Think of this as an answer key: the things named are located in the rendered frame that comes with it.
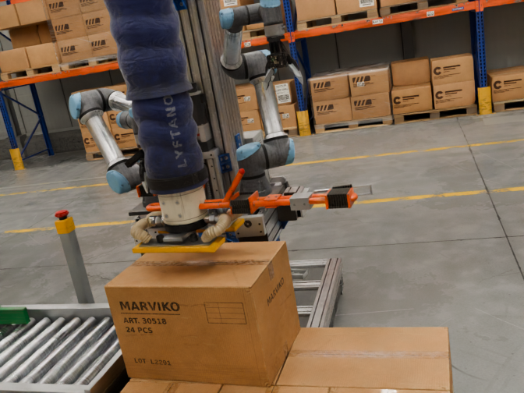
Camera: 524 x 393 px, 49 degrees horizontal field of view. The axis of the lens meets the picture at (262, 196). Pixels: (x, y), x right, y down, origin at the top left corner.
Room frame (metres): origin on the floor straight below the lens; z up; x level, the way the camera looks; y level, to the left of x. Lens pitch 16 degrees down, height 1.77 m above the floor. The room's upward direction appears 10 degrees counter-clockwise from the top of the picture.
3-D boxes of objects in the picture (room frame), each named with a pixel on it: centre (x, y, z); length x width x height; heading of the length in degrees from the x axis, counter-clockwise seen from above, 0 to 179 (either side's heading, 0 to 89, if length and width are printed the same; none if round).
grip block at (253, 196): (1.99, 0.06, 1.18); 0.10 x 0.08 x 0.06; 157
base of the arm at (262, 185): (2.57, 0.02, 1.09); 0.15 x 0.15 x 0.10
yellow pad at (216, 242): (2.00, 0.33, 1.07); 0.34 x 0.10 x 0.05; 67
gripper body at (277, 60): (2.29, -0.15, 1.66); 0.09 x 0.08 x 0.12; 164
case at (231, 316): (2.08, 0.29, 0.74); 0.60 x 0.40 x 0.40; 68
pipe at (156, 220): (2.08, 0.30, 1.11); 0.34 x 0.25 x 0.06; 67
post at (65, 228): (2.87, 1.02, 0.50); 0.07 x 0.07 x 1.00; 71
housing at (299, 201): (1.90, -0.13, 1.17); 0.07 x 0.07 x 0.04; 67
